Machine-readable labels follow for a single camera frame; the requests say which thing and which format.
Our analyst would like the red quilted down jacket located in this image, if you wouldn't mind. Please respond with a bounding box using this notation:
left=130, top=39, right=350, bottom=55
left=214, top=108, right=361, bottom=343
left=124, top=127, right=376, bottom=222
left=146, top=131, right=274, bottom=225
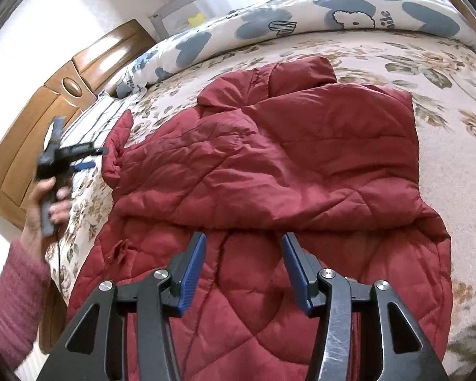
left=68, top=56, right=452, bottom=380

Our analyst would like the person's left hand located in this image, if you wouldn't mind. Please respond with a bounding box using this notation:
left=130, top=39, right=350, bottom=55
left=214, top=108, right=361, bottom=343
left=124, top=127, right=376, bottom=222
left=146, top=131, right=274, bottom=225
left=19, top=177, right=72, bottom=262

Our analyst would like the striped white pillow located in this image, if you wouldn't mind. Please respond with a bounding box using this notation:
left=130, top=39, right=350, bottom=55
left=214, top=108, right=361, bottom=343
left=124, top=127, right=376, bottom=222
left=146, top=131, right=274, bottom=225
left=62, top=89, right=147, bottom=147

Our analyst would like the wooden headboard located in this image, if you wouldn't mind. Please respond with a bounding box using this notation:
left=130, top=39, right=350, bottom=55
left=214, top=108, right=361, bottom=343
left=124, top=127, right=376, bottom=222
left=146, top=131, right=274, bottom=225
left=0, top=19, right=155, bottom=229

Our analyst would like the floral beige bed blanket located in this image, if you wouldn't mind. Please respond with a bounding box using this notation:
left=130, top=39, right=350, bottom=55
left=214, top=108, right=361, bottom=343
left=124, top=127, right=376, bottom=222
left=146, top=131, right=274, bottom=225
left=52, top=31, right=476, bottom=380

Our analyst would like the white blue patterned duvet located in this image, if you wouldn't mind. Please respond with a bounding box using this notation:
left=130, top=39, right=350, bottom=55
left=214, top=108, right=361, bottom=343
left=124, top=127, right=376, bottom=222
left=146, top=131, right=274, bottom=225
left=116, top=0, right=476, bottom=98

